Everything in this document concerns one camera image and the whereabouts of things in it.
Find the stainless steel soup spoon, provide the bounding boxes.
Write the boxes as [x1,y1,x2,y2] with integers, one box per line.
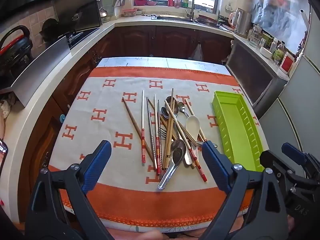
[157,139,187,190]

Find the white bowl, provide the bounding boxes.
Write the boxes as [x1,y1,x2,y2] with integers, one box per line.
[260,46,273,58]

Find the white plastic bag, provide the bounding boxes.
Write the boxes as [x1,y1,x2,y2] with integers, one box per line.
[191,44,203,61]

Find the glass jar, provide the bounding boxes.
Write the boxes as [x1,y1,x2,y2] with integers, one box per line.
[249,25,262,47]

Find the black wok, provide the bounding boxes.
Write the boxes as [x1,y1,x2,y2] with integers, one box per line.
[40,19,63,42]

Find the crumpled beige cloth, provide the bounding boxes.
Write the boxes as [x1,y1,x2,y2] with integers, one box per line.
[0,91,17,120]

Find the light bamboo chopstick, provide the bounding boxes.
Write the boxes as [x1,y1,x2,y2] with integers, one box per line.
[166,97,176,169]
[164,88,175,170]

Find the black range hood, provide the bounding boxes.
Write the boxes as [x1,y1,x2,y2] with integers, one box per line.
[51,0,103,39]

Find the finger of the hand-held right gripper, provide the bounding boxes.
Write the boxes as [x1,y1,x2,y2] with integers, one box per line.
[281,142,320,178]
[259,150,298,193]

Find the red pan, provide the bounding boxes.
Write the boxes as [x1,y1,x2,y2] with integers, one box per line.
[197,14,219,25]

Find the black pressure cooker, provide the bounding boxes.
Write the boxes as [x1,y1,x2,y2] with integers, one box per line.
[0,25,33,78]

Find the plastic sheet wall cover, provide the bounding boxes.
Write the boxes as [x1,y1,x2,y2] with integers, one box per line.
[251,0,310,55]

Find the dark brown wooden chopstick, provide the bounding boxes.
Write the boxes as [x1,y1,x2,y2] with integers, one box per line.
[122,97,153,157]

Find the steel faucet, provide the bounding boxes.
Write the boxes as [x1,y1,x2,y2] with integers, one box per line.
[184,0,196,19]

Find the steel stovetop kettle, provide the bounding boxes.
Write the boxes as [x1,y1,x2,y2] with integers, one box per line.
[99,4,110,23]

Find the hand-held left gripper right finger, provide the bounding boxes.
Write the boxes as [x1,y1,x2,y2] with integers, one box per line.
[200,140,290,240]

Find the large metal spoon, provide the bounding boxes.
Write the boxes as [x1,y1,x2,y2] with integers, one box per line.
[164,96,179,120]

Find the small metal spoon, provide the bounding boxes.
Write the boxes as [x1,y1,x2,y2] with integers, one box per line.
[178,101,190,118]

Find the white ceramic spoon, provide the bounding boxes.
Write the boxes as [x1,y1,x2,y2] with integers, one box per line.
[184,115,201,166]

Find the steel sink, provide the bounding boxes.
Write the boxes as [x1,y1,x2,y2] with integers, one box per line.
[151,14,198,23]

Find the clear bottle green label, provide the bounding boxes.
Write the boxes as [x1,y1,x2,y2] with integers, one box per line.
[272,41,285,65]

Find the red label container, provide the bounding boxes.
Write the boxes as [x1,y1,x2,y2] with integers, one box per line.
[279,51,295,74]

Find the brown wooden cabinets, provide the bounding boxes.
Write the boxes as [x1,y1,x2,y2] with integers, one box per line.
[17,25,234,225]

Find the grey refrigerator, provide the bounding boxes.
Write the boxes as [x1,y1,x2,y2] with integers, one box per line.
[257,7,320,180]

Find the white kitchen countertop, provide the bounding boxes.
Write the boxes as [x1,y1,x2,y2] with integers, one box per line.
[0,12,290,230]

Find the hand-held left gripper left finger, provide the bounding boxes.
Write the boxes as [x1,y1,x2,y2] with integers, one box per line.
[25,140,113,240]

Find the orange white printed blanket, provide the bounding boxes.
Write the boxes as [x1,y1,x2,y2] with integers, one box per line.
[47,66,269,228]

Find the white pipe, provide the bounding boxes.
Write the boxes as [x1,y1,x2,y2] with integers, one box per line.
[300,9,310,53]

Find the metal fork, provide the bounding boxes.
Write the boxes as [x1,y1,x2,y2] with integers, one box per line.
[158,127,175,143]

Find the black cooktop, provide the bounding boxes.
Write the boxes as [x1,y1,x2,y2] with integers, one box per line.
[67,27,100,49]

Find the steel electric kettle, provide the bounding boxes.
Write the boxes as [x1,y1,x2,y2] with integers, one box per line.
[234,8,252,38]

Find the black smartphone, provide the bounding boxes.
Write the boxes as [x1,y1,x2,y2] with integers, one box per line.
[0,139,8,173]

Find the black oven appliance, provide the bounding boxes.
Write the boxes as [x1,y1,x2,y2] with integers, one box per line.
[225,39,288,105]

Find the steel splash guard panel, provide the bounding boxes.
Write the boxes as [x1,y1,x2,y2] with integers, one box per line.
[10,36,72,108]

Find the green plastic utensil tray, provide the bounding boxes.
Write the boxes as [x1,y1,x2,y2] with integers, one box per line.
[212,91,265,172]

